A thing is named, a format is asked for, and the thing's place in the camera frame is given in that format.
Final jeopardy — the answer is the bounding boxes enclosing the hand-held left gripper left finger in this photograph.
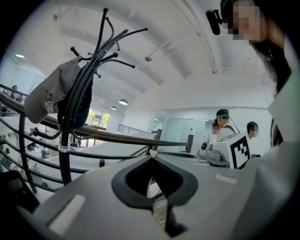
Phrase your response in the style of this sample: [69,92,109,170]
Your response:
[16,155,169,240]

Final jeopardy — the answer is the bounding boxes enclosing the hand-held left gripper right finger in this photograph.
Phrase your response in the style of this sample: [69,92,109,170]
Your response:
[151,155,254,240]

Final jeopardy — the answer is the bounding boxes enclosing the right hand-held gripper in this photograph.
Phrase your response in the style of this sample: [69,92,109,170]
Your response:
[196,132,252,170]

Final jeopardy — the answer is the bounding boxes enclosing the black metal coat rack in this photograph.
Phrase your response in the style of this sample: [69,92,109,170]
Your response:
[32,7,149,186]

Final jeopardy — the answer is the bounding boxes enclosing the glass partition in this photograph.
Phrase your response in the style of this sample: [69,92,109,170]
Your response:
[153,116,209,153]

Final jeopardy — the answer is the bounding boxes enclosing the person's white shirt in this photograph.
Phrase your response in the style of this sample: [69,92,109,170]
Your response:
[231,35,300,240]

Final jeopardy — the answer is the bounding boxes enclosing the black railing with wooden handrail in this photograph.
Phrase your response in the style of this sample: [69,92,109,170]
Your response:
[0,83,195,194]

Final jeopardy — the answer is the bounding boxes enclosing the black chair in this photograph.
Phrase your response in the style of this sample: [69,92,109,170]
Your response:
[0,170,41,213]

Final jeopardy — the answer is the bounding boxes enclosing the window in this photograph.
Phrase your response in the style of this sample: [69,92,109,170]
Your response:
[85,108,111,129]

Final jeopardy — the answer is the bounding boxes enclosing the dark navy cap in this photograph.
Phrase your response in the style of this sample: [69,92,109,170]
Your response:
[57,77,93,130]

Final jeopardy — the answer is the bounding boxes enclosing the grey baseball cap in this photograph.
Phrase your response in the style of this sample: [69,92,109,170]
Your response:
[24,61,82,124]

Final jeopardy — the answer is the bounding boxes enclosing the person's head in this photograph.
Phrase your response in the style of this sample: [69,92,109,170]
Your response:
[220,0,287,49]

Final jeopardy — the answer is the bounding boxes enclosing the black head-worn camera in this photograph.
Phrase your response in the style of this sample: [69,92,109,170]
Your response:
[205,8,223,36]

